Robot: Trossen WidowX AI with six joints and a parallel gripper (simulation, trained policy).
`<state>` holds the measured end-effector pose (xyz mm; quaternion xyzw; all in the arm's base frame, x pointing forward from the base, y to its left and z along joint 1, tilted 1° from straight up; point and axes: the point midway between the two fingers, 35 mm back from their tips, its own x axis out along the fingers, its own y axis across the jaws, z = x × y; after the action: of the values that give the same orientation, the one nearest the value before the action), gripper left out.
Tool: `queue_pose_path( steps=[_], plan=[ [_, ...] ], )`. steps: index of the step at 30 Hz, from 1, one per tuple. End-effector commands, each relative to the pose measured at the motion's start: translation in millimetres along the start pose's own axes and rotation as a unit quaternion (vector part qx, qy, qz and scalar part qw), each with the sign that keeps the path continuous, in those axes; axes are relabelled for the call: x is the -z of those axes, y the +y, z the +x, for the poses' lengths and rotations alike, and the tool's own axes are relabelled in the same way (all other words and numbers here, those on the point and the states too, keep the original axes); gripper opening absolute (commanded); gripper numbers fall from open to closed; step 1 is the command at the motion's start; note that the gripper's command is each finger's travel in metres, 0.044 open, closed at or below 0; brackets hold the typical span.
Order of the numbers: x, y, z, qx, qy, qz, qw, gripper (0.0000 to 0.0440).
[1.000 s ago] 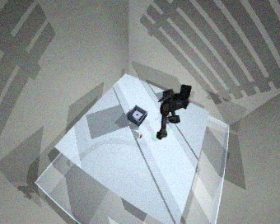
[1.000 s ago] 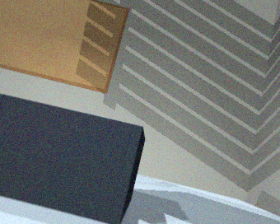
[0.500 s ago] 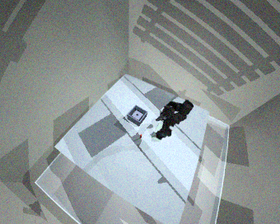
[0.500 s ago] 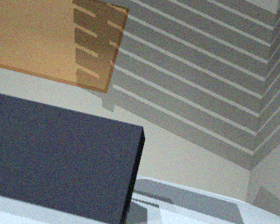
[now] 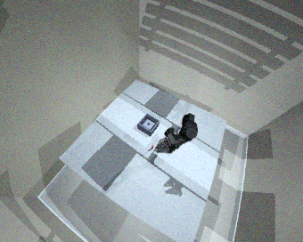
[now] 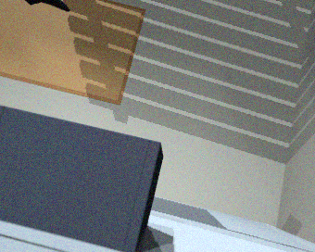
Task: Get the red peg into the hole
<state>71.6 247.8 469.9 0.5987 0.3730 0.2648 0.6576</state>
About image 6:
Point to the dark blue box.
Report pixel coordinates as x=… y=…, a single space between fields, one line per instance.
x=75 y=180

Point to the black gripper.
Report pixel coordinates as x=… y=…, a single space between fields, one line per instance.
x=58 y=3

